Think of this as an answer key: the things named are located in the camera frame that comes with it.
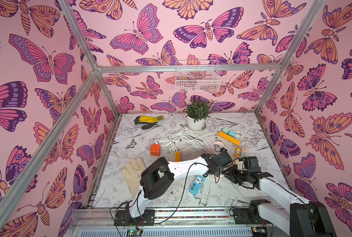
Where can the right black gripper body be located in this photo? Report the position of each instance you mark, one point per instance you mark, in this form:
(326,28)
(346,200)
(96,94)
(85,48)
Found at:
(241,175)

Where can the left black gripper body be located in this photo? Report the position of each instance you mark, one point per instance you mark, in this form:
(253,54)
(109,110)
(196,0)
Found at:
(218,173)

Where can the small yellow power strip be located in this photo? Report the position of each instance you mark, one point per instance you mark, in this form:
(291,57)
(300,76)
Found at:
(237,155)

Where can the blue power strip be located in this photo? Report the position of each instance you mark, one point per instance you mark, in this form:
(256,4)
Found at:
(196,185)

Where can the orange cube socket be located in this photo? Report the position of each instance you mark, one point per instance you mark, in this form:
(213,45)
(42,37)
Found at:
(155,150)

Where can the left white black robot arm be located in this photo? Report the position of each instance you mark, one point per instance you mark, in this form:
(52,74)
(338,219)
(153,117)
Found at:
(159,176)

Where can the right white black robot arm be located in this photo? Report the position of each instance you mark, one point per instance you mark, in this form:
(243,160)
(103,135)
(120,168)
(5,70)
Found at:
(297,216)

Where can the green plug on small strip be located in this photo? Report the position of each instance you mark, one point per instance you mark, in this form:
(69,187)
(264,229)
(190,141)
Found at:
(243,154)

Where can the blue plug on rear strip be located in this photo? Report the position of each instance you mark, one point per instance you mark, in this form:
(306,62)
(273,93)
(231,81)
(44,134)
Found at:
(233,134)

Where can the green plug on rear strip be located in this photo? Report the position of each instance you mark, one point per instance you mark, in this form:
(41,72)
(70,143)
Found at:
(225,130)

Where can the orange power strip rear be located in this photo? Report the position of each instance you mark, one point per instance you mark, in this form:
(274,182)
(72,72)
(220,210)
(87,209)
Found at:
(229,138)

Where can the potted green plant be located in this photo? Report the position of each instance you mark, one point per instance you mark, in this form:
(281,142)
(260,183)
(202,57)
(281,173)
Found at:
(196,114)

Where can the yellow black work gloves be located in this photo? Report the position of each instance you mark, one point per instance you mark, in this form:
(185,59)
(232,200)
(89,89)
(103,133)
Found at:
(148,122)

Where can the beige cloth glove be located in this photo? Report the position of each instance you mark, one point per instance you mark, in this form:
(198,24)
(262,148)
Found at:
(132,174)

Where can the white wire basket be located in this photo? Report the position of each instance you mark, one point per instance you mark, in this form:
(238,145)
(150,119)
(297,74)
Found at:
(194,77)

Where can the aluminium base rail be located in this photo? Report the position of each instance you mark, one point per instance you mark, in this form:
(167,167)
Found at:
(186,222)

